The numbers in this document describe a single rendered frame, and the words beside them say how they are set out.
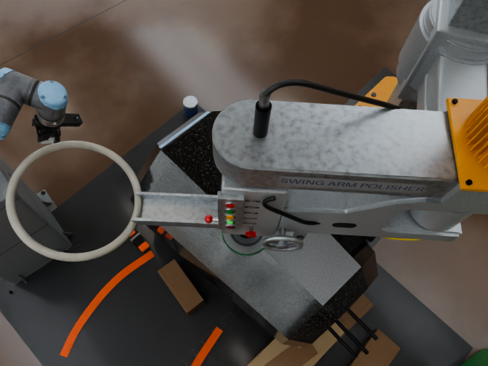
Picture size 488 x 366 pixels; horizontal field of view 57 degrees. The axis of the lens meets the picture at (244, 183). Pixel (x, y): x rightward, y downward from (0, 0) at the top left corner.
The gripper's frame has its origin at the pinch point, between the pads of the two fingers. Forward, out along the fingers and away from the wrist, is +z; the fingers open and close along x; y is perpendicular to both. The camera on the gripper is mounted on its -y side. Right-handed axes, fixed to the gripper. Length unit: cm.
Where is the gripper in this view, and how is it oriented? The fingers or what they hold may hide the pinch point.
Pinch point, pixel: (53, 139)
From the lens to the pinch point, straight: 192.6
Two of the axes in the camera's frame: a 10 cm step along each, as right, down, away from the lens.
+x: 4.0, 9.0, -1.8
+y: -8.2, 2.6, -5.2
